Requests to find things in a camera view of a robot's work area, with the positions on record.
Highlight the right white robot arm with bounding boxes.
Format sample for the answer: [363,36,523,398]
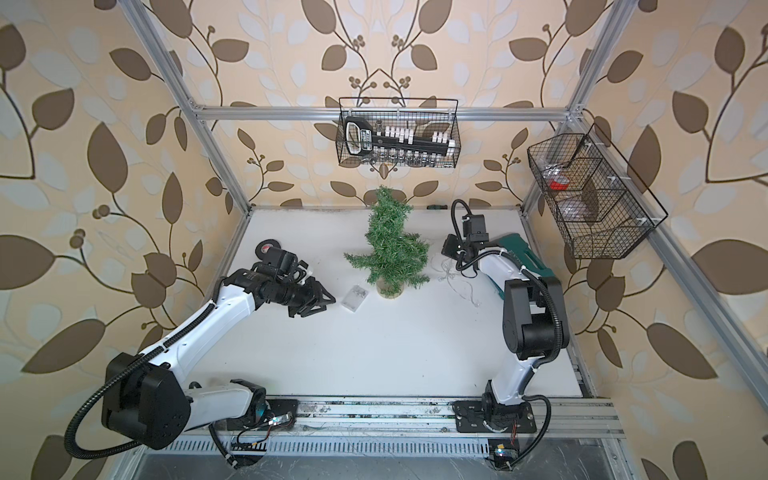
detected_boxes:
[441,200,569,433]

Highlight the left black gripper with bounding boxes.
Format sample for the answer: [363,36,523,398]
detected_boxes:
[274,276,337,315]

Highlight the red item in basket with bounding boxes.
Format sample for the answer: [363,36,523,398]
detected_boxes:
[542,165,570,192]

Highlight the clear battery box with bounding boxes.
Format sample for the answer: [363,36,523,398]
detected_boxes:
[341,285,369,313]

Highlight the right black wire basket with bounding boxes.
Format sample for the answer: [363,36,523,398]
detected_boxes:
[527,124,668,260]

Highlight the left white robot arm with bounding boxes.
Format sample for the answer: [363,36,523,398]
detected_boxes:
[63,241,336,460]

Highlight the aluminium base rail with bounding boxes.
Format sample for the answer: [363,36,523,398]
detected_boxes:
[271,396,626,439]

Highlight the green plastic tool case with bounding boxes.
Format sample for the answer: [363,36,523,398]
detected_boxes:
[479,233,555,298]

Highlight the clear string lights wire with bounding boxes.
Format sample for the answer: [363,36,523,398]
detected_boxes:
[428,251,481,308]

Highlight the back black wire basket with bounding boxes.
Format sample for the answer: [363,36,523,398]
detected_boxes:
[335,95,461,169]

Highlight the small green christmas tree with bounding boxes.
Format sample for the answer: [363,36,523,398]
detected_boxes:
[344,186,430,299]

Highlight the black tool in basket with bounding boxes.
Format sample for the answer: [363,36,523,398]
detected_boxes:
[335,115,461,162]

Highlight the black wire basket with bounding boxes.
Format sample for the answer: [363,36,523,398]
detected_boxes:
[335,95,461,169]
[527,124,668,260]

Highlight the black tape roll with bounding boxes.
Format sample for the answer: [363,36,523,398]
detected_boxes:
[255,239,281,260]

